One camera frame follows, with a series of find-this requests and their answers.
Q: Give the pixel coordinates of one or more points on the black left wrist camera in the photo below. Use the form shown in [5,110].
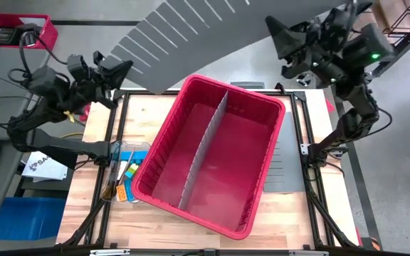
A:
[79,67]

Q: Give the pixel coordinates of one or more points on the red plastic basket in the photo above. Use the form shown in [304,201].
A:
[50,35]

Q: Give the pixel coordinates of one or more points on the clear plastic tray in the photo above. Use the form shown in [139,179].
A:
[114,147]

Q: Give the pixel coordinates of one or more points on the black cart caster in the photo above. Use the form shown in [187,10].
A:
[304,80]

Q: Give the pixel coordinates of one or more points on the orange toy block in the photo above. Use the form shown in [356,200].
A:
[121,193]

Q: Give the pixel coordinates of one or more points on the black devices in basket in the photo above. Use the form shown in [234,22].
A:
[9,35]

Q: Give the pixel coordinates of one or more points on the thin grey stick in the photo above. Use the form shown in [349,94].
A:
[128,163]

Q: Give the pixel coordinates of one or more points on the long blue toy block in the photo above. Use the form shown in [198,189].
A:
[129,190]

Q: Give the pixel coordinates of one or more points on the white printed card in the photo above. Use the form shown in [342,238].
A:
[122,170]

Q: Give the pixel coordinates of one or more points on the white paper sheet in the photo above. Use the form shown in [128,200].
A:
[32,21]

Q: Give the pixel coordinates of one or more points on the black floor tape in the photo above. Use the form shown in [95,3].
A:
[365,199]
[94,22]

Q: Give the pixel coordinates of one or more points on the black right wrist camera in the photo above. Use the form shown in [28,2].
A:
[336,21]

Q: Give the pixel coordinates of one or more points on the grey plastic divider panel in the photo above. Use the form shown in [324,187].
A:
[198,53]
[205,149]
[285,170]

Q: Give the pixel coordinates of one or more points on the black aluminium rig frame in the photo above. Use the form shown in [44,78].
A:
[137,92]

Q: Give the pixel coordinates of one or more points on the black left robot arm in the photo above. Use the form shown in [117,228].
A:
[48,92]

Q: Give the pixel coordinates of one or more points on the black support bar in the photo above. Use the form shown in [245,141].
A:
[68,161]

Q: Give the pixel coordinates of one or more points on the wooden cart boards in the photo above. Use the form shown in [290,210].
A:
[390,10]

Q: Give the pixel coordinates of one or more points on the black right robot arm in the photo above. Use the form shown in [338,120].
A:
[358,117]

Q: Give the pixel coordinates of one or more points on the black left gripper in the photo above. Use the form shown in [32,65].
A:
[100,89]

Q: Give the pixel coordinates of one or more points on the large red plastic bin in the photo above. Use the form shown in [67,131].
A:
[233,160]

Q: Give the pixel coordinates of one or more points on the dark grey flat pad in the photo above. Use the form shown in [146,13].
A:
[247,85]

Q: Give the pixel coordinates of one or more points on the red table clamp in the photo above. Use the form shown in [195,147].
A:
[85,116]
[329,106]

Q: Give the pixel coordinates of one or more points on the wide blue toy block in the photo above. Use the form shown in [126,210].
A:
[134,155]

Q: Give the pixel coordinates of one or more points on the green toy block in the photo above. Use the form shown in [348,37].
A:
[132,170]

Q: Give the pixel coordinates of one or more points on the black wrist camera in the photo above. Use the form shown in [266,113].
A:
[79,67]
[336,21]

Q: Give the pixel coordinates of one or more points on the blue plastic crate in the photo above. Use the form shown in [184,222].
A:
[20,217]

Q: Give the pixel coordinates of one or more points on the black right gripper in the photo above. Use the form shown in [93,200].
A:
[320,49]

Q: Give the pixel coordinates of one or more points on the white printed paper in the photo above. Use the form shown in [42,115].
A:
[45,169]

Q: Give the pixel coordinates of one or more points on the grey metal cart frame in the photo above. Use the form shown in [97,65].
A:
[408,44]

